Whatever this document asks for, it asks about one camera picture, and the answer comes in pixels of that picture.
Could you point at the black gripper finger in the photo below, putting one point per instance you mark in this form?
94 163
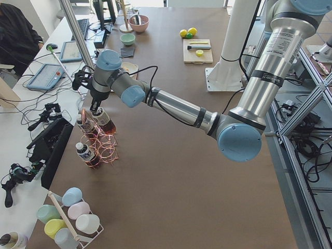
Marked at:
99 110
94 106

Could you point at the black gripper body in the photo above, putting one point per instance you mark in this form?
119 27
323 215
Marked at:
97 96

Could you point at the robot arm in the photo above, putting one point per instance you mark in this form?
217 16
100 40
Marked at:
153 111

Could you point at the cream serving tray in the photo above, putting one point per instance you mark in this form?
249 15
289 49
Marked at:
132 71

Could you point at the blue teach pendant tablet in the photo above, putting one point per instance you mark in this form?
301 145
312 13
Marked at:
46 77

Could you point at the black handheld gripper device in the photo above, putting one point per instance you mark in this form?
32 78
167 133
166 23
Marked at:
52 112

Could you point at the metal rod green tip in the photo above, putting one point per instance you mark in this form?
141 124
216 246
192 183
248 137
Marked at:
49 48

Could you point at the white round plate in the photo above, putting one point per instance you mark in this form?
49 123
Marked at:
129 67

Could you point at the grey folded cloth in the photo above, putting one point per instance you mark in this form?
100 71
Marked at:
126 52

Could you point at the black keyboard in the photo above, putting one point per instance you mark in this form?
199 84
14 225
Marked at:
84 26

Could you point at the mint green bowl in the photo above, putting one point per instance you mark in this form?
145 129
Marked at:
128 39

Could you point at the black open electronics box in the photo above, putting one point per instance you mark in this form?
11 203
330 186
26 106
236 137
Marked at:
49 145

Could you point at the wooden glass drying stand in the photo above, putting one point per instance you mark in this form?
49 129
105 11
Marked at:
124 28

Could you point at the seated person in black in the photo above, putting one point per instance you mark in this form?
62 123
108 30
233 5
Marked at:
20 43

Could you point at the steel ice scoop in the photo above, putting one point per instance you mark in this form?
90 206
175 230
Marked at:
136 19

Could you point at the pink bowl of ice cubes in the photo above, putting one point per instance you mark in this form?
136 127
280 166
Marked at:
140 28

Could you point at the light blue cup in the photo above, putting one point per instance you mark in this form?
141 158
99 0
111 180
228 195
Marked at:
72 196

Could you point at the wooden cutting board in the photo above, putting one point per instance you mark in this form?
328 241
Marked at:
190 55

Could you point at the steel muddler with black tip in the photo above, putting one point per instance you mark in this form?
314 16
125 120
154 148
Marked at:
189 47

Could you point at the pink cup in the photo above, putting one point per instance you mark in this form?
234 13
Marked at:
80 208

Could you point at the yellow plastic knife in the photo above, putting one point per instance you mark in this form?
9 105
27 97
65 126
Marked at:
198 42

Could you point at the half lemon slice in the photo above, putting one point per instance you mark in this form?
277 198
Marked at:
199 53

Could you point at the green lime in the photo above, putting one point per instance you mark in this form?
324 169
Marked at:
188 36

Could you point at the whole yellow lemon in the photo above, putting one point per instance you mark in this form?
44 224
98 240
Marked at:
192 31

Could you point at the mint green cup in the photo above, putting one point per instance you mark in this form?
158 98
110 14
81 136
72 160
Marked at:
47 212

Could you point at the white cup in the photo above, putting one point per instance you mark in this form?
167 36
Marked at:
88 223

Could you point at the yellow cup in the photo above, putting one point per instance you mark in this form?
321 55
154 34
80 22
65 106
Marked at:
53 226

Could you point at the grey blue cup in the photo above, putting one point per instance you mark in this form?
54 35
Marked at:
65 240

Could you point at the copper wire bottle rack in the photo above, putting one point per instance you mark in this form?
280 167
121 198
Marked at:
104 145

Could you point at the aluminium frame post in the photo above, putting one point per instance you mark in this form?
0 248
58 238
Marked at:
80 41

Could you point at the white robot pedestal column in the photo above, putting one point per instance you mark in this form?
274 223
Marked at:
226 75

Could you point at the white wire cup rack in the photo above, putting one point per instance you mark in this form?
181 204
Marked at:
84 239

